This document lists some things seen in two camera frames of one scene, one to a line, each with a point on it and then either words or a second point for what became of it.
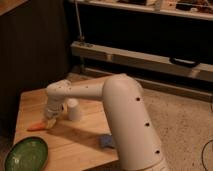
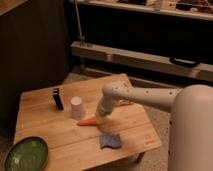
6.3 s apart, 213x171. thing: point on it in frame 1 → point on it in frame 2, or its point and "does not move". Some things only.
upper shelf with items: [197, 9] does not move
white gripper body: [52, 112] → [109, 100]
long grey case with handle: [186, 66] does not move
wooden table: [72, 145] does not move
